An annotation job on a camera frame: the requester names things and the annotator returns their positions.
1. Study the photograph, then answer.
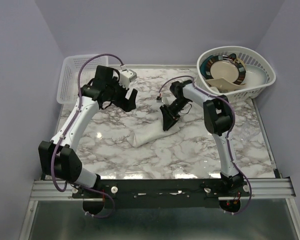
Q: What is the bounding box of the white oval dish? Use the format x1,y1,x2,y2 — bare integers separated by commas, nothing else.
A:
243,65,268,88

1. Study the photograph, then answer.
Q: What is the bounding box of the white printed t shirt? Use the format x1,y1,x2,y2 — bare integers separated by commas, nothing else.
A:
127,112,181,148

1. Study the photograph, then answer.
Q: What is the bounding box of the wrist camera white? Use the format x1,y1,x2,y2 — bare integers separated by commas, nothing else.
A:
156,96,169,105
118,69,137,90

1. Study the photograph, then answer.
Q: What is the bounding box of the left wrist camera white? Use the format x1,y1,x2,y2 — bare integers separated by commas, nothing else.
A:
118,69,137,90

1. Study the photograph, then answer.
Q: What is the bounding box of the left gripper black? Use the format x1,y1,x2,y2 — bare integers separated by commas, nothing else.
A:
107,77,138,112

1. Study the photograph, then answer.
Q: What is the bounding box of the white rectangular perforated basket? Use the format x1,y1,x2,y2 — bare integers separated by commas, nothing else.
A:
56,54,109,105

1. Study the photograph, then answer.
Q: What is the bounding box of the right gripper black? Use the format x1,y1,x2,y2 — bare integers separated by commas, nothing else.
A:
159,98,190,131

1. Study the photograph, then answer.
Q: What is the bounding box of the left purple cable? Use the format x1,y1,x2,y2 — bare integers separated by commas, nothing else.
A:
51,52,126,219

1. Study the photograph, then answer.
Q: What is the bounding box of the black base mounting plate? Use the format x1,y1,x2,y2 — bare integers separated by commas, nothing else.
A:
72,174,252,218

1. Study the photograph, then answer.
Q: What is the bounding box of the white round dish basket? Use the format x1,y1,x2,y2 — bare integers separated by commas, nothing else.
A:
195,45,277,103

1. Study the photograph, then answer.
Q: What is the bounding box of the striped rim plate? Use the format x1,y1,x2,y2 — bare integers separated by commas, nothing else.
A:
199,53,246,85

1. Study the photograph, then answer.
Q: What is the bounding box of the beige plastic dish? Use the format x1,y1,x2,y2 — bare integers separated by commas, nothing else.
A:
205,77,246,92

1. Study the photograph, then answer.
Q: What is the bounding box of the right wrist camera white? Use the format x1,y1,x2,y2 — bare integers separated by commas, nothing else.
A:
156,96,169,105

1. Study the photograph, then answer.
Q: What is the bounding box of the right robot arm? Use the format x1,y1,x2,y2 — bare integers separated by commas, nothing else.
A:
160,78,252,196

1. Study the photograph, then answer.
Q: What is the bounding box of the aluminium rail frame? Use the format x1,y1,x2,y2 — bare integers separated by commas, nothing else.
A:
17,139,300,240

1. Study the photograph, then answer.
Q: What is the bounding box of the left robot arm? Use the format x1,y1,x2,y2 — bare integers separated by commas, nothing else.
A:
38,65,138,198

